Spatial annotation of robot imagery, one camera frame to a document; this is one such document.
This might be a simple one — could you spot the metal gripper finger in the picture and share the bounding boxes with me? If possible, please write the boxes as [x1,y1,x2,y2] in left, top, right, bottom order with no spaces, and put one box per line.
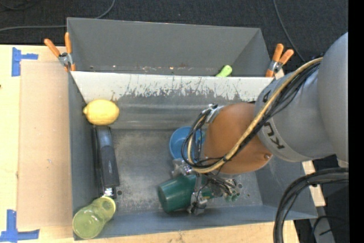
[171,158,197,178]
[186,190,209,216]

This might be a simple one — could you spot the dark green cup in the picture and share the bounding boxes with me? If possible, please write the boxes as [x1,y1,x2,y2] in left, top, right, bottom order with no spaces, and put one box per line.
[157,174,213,214]

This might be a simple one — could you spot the blue cup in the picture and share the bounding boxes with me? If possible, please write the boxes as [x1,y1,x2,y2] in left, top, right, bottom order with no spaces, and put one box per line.
[169,126,206,160]

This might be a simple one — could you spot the grey metal bin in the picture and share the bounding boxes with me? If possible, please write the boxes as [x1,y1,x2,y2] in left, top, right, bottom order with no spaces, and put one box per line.
[66,17,319,241]

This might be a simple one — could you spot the yellow lemon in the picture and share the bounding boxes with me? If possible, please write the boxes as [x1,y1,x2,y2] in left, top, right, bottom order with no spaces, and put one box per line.
[82,98,121,126]

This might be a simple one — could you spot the brown cardboard board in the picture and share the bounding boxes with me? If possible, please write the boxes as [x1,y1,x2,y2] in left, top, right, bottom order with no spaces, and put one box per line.
[16,60,75,239]

